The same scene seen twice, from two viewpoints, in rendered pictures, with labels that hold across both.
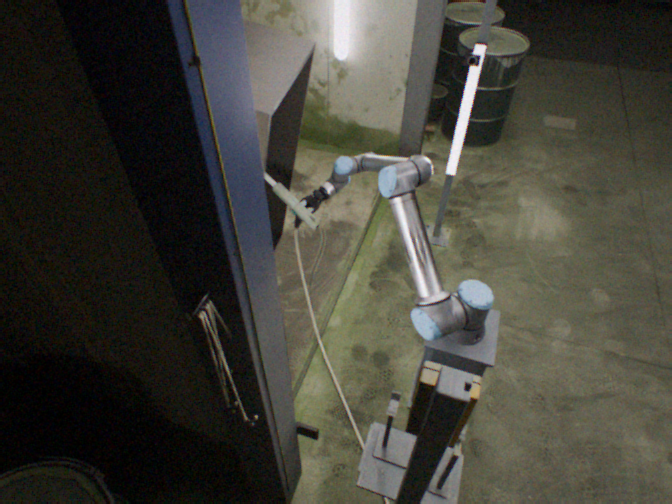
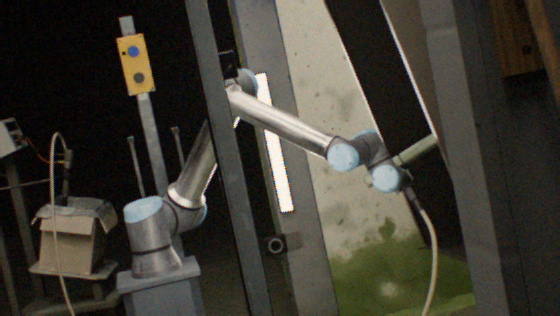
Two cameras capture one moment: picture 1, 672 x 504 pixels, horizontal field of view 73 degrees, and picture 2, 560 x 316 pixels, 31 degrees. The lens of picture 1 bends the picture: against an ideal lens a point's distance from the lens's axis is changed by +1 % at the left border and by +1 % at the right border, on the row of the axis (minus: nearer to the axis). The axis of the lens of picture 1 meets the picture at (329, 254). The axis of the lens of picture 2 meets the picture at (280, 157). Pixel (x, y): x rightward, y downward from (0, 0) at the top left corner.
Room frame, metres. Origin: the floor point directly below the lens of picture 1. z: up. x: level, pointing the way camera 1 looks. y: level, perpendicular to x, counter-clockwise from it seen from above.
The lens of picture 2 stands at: (4.79, -1.86, 1.38)
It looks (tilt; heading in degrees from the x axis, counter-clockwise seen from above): 6 degrees down; 153
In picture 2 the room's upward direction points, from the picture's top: 12 degrees counter-clockwise
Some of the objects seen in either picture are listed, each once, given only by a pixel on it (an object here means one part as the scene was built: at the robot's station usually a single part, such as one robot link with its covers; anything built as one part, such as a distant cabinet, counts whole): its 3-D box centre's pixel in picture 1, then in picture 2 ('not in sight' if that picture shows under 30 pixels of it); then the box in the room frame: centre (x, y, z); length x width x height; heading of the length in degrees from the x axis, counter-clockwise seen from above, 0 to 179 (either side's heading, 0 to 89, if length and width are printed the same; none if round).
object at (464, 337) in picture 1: (465, 321); (154, 258); (1.19, -0.62, 0.69); 0.19 x 0.19 x 0.10
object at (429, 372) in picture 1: (439, 407); (136, 64); (0.45, -0.25, 1.42); 0.12 x 0.06 x 0.26; 70
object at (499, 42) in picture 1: (493, 42); not in sight; (3.90, -1.37, 0.86); 0.54 x 0.54 x 0.01
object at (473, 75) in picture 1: (464, 115); (236, 196); (2.43, -0.79, 1.02); 0.06 x 0.02 x 0.83; 70
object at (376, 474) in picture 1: (409, 468); not in sight; (0.53, -0.27, 0.78); 0.31 x 0.23 x 0.01; 70
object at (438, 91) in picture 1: (430, 104); not in sight; (4.21, -1.01, 0.14); 0.31 x 0.29 x 0.28; 160
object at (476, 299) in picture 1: (470, 304); (148, 222); (1.19, -0.61, 0.83); 0.17 x 0.15 x 0.18; 115
